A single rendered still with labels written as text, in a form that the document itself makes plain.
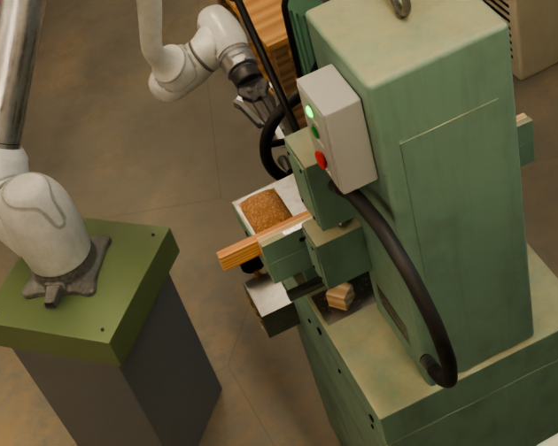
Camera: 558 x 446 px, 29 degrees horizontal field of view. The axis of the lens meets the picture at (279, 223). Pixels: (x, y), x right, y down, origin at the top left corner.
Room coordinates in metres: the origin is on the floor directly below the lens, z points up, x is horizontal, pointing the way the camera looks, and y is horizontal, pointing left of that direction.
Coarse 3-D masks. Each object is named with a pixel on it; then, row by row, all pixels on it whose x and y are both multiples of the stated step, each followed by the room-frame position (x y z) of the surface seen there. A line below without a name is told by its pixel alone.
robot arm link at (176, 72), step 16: (144, 0) 2.16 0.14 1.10; (160, 0) 2.19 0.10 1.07; (144, 16) 2.19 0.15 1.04; (160, 16) 2.20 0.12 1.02; (144, 32) 2.21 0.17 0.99; (160, 32) 2.21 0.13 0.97; (144, 48) 2.23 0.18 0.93; (160, 48) 2.23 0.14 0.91; (176, 48) 2.30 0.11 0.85; (160, 64) 2.24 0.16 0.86; (176, 64) 2.25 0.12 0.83; (192, 64) 2.26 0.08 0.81; (160, 80) 2.26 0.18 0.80; (176, 80) 2.24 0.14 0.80; (192, 80) 2.25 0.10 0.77; (160, 96) 2.26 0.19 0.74; (176, 96) 2.26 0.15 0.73
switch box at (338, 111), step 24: (336, 72) 1.20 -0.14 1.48; (312, 96) 1.17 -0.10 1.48; (336, 96) 1.15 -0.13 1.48; (312, 120) 1.18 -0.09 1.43; (336, 120) 1.12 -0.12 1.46; (360, 120) 1.13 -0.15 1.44; (336, 144) 1.12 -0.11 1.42; (360, 144) 1.13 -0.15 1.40; (336, 168) 1.12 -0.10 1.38; (360, 168) 1.13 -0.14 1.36
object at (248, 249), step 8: (296, 216) 1.49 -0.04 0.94; (280, 224) 1.48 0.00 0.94; (264, 232) 1.48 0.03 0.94; (248, 240) 1.47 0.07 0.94; (256, 240) 1.46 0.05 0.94; (232, 248) 1.46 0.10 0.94; (240, 248) 1.45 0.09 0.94; (248, 248) 1.46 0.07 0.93; (256, 248) 1.46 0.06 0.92; (224, 256) 1.45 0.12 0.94; (232, 256) 1.45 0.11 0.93; (240, 256) 1.45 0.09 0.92; (248, 256) 1.45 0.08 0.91; (256, 256) 1.46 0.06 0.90; (224, 264) 1.45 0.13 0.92; (232, 264) 1.45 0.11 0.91; (240, 264) 1.45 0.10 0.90
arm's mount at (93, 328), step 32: (96, 224) 1.93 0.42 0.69; (128, 224) 1.89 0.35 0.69; (128, 256) 1.79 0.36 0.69; (160, 256) 1.78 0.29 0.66; (0, 288) 1.81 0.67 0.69; (128, 288) 1.69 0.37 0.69; (160, 288) 1.74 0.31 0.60; (0, 320) 1.71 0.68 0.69; (32, 320) 1.68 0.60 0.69; (64, 320) 1.65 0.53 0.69; (96, 320) 1.62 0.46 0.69; (128, 320) 1.62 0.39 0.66; (64, 352) 1.62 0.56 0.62; (96, 352) 1.57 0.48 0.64; (128, 352) 1.58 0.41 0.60
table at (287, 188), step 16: (528, 144) 1.53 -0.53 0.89; (528, 160) 1.53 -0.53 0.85; (288, 176) 1.65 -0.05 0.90; (256, 192) 1.63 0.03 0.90; (288, 192) 1.60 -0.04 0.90; (288, 208) 1.56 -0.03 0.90; (304, 208) 1.55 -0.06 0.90; (240, 224) 1.61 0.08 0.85; (288, 256) 1.43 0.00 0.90; (304, 256) 1.44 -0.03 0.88; (272, 272) 1.43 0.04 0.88; (288, 272) 1.43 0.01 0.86
